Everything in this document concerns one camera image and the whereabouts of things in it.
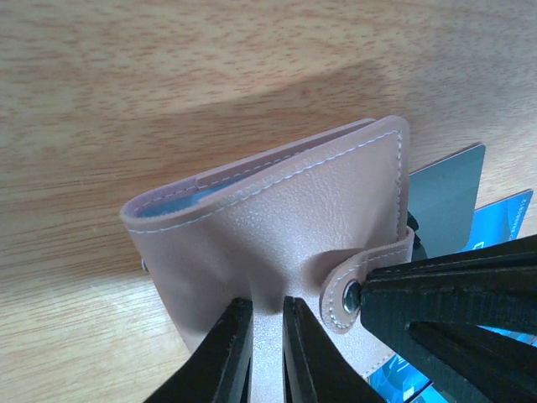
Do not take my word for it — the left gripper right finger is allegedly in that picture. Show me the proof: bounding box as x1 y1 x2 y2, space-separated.
282 296 383 403

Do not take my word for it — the plain black card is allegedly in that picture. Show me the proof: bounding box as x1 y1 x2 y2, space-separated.
408 144 486 261

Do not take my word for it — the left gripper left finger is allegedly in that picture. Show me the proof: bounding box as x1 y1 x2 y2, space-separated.
146 298 253 403

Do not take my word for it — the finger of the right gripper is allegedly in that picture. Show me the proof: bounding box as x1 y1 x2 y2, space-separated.
361 236 536 402

